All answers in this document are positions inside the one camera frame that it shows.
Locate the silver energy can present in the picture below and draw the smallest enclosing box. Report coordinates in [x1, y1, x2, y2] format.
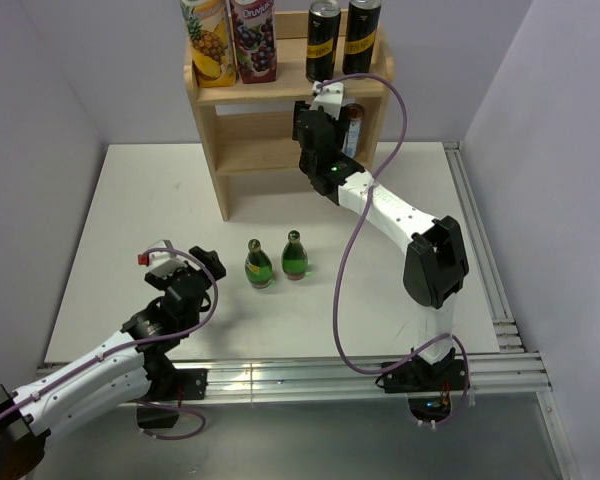
[343, 103, 365, 158]

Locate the black yellow tonic can front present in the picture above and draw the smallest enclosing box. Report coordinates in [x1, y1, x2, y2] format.
[306, 0, 341, 82]

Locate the black yellow tonic can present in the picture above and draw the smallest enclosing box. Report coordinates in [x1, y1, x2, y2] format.
[306, 0, 341, 82]
[342, 0, 382, 75]

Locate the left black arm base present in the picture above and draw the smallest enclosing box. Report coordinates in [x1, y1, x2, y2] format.
[134, 353, 208, 441]

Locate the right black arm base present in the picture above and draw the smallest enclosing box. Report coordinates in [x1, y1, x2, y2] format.
[375, 347, 471, 430]

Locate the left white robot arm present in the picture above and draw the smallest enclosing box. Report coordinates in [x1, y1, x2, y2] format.
[0, 241, 226, 479]

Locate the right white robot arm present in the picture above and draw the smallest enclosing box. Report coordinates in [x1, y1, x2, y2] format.
[292, 101, 469, 390]

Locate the wooden three-tier shelf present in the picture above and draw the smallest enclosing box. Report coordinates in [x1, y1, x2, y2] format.
[183, 10, 397, 223]

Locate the left green glass bottle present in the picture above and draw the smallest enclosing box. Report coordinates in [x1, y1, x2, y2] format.
[245, 239, 273, 289]

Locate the green glass bottle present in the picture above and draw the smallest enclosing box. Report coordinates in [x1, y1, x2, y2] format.
[281, 230, 309, 280]
[245, 239, 273, 289]

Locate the right green glass bottle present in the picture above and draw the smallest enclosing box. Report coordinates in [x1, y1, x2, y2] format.
[281, 230, 309, 280]

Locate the grape juice carton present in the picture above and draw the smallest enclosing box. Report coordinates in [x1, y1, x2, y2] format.
[229, 0, 278, 84]

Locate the pineapple juice carton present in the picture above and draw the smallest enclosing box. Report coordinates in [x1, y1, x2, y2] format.
[180, 0, 237, 88]

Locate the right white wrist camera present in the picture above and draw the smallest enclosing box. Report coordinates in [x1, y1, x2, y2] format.
[310, 81, 344, 120]

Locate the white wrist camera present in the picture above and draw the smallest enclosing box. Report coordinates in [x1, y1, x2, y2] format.
[310, 81, 344, 120]
[137, 239, 186, 278]

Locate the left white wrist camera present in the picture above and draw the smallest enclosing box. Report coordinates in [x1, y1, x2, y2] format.
[137, 239, 186, 278]

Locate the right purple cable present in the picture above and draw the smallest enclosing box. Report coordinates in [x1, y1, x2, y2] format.
[332, 74, 474, 426]

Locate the purple cable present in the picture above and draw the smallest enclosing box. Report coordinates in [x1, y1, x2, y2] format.
[332, 74, 474, 426]
[0, 247, 220, 446]

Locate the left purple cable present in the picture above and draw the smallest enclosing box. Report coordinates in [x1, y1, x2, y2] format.
[0, 247, 220, 446]

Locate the aluminium rail frame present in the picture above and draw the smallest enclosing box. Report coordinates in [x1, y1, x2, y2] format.
[29, 140, 581, 480]

